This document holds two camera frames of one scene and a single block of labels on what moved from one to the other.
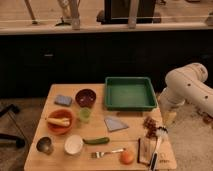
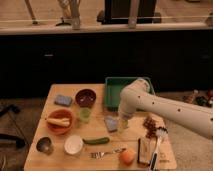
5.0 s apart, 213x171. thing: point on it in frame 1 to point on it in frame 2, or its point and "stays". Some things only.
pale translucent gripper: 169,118 to 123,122
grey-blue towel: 115,125 stays
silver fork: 97,154 stays
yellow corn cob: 65,122 stays
